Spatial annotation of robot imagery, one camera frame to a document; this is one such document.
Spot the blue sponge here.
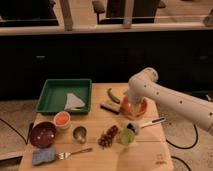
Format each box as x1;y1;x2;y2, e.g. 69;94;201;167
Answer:
32;147;56;166

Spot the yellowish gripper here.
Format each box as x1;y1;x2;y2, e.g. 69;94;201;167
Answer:
124;99;145;120

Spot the green chili pepper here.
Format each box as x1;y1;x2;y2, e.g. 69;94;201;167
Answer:
107;88;120;104

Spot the metal cup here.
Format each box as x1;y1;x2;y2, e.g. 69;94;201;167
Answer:
73;126;87;144

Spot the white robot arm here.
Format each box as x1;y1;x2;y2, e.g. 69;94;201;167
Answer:
125;67;213;135

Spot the green plastic cup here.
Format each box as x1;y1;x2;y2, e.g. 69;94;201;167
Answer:
118;128;135;145

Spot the white folded cloth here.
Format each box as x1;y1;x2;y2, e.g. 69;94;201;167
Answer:
64;93;85;110

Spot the black cable left floor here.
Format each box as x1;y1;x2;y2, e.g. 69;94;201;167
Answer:
0;118;35;146

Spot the small orange-filled white cup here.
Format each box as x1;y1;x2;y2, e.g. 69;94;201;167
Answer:
53;111;71;130

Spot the green plastic tray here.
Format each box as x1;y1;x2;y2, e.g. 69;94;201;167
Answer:
36;79;92;115

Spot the dark office chair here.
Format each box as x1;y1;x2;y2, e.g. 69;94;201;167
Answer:
92;0;166;25

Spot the black cable on floor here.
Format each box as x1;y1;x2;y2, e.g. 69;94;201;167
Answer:
165;123;200;171

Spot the dark red bowl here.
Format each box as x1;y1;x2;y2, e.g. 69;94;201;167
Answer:
30;122;56;148

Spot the orange bowl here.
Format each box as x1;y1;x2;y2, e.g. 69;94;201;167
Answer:
121;97;147;117

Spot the bunch of dark grapes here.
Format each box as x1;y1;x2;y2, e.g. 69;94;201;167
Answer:
98;125;118;148

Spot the metal fork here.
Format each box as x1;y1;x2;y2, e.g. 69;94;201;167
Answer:
56;148;93;160

